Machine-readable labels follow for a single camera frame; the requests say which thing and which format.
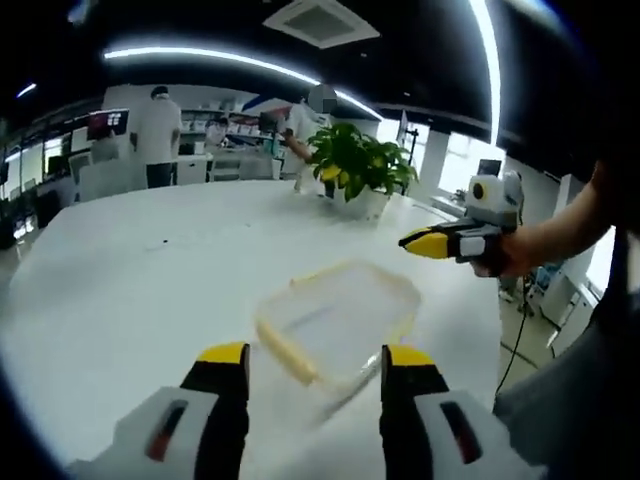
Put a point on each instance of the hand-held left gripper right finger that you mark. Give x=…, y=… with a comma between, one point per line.
x=425, y=430

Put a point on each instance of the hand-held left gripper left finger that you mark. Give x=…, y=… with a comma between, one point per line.
x=165, y=435

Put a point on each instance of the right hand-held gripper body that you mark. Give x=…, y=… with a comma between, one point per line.
x=495, y=200

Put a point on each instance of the clear container with yellow buckles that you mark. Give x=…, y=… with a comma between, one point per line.
x=345, y=305

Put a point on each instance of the person's right hand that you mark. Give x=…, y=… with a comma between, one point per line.
x=510, y=255

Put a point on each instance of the dark monitor screen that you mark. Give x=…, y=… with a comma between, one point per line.
x=490, y=168

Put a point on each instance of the black monitor stand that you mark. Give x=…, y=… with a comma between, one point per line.
x=411, y=137

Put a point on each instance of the green potted plant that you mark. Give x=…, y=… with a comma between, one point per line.
x=360, y=160

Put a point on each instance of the ceiling light strip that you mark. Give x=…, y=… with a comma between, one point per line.
x=225, y=57
x=487, y=60

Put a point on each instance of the person's dark clothing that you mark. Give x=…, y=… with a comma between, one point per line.
x=575, y=400

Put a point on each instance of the ceiling air vent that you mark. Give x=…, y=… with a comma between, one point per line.
x=322, y=22

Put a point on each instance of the wall monitor screen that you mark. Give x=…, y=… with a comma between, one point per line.
x=107, y=124

